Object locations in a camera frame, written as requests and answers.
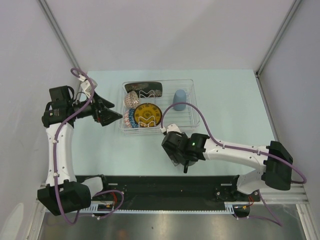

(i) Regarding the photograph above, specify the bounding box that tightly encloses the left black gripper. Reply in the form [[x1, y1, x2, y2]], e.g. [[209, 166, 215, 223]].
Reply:
[[69, 90, 122, 126]]

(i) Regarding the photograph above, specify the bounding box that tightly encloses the red black mug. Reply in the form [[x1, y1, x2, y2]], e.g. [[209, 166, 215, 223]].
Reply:
[[179, 160, 197, 174]]

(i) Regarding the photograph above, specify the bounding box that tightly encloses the brown patterned bowl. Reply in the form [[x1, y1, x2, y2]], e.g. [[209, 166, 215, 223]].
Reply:
[[123, 91, 140, 109]]

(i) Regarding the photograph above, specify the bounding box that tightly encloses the blue patterned bowl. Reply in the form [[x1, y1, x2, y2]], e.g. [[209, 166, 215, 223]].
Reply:
[[123, 108, 139, 129]]

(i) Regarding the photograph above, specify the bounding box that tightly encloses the clear wire dish rack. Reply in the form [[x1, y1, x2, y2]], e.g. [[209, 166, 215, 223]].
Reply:
[[119, 79, 200, 135]]

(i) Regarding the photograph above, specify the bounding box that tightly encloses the yellow round patterned plate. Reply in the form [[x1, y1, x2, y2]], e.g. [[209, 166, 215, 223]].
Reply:
[[133, 103, 163, 128]]

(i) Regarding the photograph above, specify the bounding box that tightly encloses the black square floral plate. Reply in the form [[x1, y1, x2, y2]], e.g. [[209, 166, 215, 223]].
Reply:
[[124, 81, 163, 98]]

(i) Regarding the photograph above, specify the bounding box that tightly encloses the light blue cup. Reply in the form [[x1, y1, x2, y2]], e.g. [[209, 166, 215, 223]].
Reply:
[[172, 89, 187, 112]]

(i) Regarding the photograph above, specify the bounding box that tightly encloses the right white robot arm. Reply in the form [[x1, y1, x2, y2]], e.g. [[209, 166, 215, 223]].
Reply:
[[161, 131, 293, 201]]

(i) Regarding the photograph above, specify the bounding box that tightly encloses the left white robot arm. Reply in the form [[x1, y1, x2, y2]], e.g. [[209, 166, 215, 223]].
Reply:
[[37, 85, 123, 216]]

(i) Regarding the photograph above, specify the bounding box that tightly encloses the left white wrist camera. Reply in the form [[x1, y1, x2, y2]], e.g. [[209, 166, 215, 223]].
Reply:
[[78, 75, 98, 98]]

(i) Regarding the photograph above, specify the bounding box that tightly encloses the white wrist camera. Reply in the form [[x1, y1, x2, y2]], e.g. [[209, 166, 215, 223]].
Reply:
[[160, 124, 182, 135], [78, 75, 98, 98]]

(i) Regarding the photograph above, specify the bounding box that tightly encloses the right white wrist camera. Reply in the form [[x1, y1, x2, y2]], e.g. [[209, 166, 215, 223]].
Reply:
[[160, 124, 182, 135]]

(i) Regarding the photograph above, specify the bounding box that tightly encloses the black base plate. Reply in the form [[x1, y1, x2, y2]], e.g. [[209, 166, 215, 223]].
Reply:
[[72, 174, 293, 211]]

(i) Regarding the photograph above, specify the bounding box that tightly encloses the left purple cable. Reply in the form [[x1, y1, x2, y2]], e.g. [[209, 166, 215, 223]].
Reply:
[[52, 67, 125, 226]]

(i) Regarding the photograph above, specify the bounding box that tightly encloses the purple cable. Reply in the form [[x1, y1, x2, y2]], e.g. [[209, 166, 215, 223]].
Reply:
[[160, 102, 308, 227], [52, 67, 125, 226]]

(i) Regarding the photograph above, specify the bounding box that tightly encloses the right slotted cable duct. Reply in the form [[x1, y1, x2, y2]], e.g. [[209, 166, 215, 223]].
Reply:
[[225, 201, 251, 213]]

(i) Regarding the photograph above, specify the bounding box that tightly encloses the slotted cable duct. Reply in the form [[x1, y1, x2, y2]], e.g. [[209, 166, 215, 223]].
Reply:
[[225, 201, 251, 213], [80, 203, 117, 214]]

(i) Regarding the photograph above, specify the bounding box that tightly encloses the left slotted cable duct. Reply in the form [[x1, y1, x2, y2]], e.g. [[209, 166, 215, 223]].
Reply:
[[80, 203, 117, 214]]

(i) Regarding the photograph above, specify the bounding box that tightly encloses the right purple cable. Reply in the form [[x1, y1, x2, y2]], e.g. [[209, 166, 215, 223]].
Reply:
[[160, 102, 308, 227]]

